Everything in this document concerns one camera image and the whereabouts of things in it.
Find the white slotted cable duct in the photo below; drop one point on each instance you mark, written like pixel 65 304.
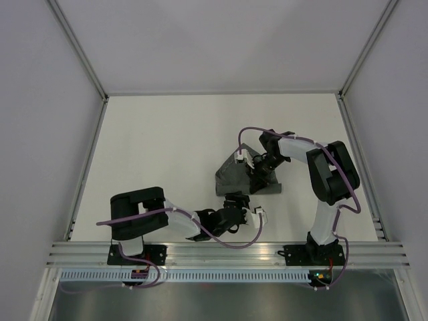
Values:
pixel 183 275

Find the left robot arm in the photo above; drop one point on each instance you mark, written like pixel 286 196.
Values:
pixel 137 213

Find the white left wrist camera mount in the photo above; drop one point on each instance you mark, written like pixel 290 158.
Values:
pixel 256 217

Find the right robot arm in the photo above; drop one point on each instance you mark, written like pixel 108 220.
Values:
pixel 333 178

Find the aluminium frame post left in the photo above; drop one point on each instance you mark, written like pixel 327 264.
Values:
pixel 67 29

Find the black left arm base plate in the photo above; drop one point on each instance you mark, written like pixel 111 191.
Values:
pixel 156 254

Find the aluminium frame post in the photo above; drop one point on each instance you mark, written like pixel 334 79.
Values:
pixel 67 29
pixel 368 46

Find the grey cloth napkin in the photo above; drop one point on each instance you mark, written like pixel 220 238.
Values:
pixel 232 177

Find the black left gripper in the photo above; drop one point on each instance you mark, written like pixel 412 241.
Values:
pixel 241 200

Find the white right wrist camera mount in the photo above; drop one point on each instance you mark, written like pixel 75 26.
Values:
pixel 243 156

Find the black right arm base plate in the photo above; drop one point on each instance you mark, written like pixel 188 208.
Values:
pixel 304 255

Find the aluminium frame post right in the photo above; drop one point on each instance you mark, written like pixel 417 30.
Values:
pixel 368 46

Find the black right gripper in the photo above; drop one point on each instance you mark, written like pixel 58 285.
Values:
pixel 258 181

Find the aluminium mounting rail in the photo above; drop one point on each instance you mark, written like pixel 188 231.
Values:
pixel 361 255

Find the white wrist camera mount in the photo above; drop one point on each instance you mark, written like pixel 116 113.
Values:
pixel 256 217
pixel 243 156

